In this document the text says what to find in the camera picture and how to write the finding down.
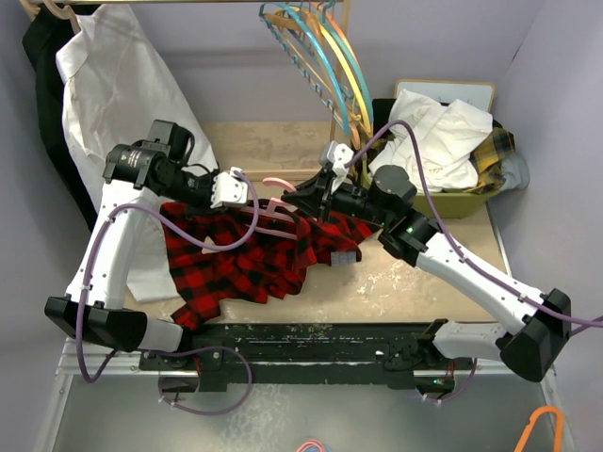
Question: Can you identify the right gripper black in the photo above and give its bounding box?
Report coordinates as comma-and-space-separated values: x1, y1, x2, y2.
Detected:
284, 166, 392, 226

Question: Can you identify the pink plastic hanger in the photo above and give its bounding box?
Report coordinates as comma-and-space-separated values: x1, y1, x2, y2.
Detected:
254, 177, 297, 240

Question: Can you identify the red black plaid shirt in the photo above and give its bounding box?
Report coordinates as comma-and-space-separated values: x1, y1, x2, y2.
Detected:
164, 210, 379, 331

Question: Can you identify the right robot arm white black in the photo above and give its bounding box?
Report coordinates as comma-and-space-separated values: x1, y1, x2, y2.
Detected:
283, 165, 571, 382

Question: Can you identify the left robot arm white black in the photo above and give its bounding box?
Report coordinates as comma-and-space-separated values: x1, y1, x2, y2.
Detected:
44, 120, 217, 369

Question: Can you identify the teal plastic hanger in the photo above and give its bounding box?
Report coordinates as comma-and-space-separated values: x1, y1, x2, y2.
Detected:
299, 2, 373, 134

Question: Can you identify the white hanging shirt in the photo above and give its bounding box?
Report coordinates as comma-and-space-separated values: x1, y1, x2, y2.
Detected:
54, 4, 220, 304

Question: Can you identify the white shirt in basket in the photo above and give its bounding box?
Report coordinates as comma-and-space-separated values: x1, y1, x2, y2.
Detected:
389, 89, 493, 193

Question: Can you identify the blue plastic hanger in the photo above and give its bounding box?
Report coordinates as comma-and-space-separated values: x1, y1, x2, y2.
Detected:
257, 1, 358, 137

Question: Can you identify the yellow plastic hanger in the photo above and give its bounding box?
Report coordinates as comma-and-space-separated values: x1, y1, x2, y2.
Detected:
292, 2, 373, 147

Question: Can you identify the orange plastic hanger on rack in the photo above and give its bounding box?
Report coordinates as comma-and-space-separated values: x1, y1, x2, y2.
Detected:
261, 0, 364, 152

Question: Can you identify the yellow plaid shirt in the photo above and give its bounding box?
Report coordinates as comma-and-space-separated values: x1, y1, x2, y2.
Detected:
465, 126, 515, 194

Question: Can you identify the orange hanger on floor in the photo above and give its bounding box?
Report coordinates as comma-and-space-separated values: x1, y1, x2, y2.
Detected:
512, 405, 565, 452

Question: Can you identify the green laundry basket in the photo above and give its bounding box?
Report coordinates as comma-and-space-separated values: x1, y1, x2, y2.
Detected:
350, 132, 500, 218

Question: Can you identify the wooden clothes rack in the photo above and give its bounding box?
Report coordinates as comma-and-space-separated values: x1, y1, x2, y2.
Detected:
129, 1, 340, 183

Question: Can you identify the grey blue garment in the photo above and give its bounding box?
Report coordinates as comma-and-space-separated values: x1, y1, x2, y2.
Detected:
500, 153, 530, 191

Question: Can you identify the black hanging garment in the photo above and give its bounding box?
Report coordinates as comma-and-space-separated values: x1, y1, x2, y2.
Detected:
22, 6, 97, 230

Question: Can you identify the pink blue hangers bottom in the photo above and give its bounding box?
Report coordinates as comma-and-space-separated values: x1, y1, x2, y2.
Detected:
296, 439, 332, 452

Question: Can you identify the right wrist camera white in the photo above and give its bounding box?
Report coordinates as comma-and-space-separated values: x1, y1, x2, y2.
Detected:
318, 140, 354, 194

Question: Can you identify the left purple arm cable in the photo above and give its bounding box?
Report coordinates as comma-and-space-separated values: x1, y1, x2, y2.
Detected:
74, 169, 260, 383

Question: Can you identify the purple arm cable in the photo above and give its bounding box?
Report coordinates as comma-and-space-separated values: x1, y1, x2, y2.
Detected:
74, 169, 260, 383
346, 119, 603, 331

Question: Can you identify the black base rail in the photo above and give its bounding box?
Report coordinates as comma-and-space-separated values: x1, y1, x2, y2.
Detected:
139, 323, 473, 394

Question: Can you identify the aluminium rail frame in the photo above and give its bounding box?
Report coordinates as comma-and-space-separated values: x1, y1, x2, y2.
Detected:
55, 206, 566, 425

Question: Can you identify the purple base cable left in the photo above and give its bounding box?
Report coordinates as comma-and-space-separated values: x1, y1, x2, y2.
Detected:
156, 346, 254, 416

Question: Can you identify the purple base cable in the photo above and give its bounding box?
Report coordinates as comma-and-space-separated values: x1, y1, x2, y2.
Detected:
416, 357, 479, 408
156, 346, 254, 416

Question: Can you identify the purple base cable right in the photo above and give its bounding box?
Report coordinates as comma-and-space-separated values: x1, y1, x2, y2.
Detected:
416, 357, 479, 408

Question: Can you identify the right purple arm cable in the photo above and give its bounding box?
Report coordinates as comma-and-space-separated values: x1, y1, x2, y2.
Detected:
346, 119, 603, 331

